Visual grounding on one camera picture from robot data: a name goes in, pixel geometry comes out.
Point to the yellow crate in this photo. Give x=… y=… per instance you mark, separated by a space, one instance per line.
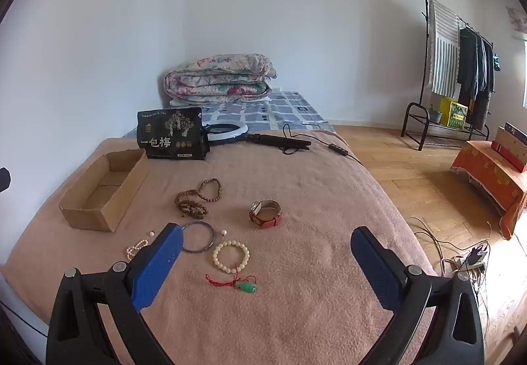
x=453 y=111

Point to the striped grey white cloth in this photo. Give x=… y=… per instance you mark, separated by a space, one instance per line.
x=444 y=48

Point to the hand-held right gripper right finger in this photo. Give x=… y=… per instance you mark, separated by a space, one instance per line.
x=374 y=270

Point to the long brown wooden bead strand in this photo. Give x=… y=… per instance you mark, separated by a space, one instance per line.
x=190 y=206

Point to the black printed snack bag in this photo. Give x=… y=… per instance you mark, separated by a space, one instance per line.
x=173 y=134

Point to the black plug adapter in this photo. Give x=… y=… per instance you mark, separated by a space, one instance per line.
x=479 y=255

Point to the pink-brown blanket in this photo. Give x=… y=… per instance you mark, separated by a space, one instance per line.
x=288 y=258

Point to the small grey pot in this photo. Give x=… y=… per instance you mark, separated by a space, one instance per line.
x=435 y=115

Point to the orange patterned cloth-covered table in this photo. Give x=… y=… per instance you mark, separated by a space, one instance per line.
x=490 y=179

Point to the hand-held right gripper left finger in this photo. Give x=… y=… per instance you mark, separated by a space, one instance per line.
x=158 y=266

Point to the cardboard box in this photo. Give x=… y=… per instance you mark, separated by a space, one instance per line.
x=103 y=188

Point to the thin blue bangle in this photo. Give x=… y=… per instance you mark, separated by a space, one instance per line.
x=212 y=241

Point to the folded floral quilt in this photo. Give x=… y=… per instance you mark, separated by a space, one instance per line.
x=218 y=81

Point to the blue checked bedsheet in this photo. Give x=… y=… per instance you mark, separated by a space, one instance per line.
x=284 y=109

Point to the floral curtain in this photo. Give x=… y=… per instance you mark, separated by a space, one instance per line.
x=518 y=19

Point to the flat patterned gift box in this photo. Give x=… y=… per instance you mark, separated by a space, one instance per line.
x=510 y=146

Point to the hanging dark clothes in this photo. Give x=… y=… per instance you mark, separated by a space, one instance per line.
x=473 y=68

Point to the black clothes rack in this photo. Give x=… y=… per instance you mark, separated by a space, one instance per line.
x=413 y=109

